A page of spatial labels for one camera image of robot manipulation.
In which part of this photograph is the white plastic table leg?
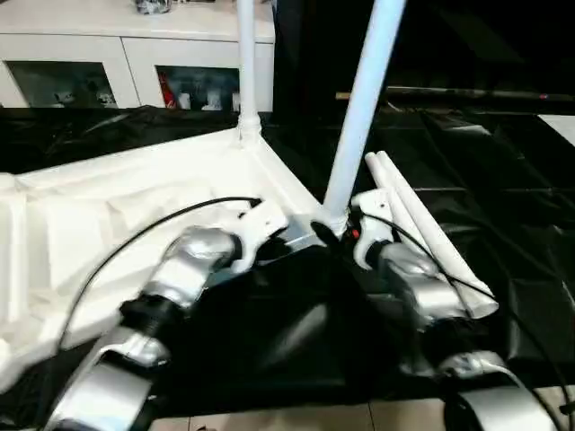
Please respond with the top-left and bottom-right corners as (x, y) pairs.
(322, 0), (408, 231)
(364, 152), (477, 316)
(376, 150), (500, 319)
(235, 0), (265, 145)

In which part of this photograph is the white plastic table top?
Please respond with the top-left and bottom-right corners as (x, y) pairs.
(0, 125), (348, 390)

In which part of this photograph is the black work mat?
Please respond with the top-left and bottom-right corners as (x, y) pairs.
(0, 105), (575, 417)

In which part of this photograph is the grey metal rod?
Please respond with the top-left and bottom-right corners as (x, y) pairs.
(349, 86), (575, 103)

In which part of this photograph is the black backdrop cloth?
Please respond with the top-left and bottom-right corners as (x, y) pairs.
(272, 0), (575, 107)

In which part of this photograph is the white sideboard with glass doors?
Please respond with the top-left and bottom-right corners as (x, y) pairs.
(0, 0), (276, 111)

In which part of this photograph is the grey crumpled bundle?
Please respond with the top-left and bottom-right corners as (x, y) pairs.
(131, 0), (173, 15)

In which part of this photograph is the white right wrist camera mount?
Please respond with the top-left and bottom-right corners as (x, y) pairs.
(349, 188), (397, 270)

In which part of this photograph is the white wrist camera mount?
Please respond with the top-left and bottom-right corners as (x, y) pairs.
(232, 200), (289, 271)
(349, 188), (397, 270)

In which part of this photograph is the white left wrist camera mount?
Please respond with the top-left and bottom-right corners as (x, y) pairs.
(232, 200), (289, 271)

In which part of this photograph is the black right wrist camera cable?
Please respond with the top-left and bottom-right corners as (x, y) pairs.
(362, 214), (568, 421)

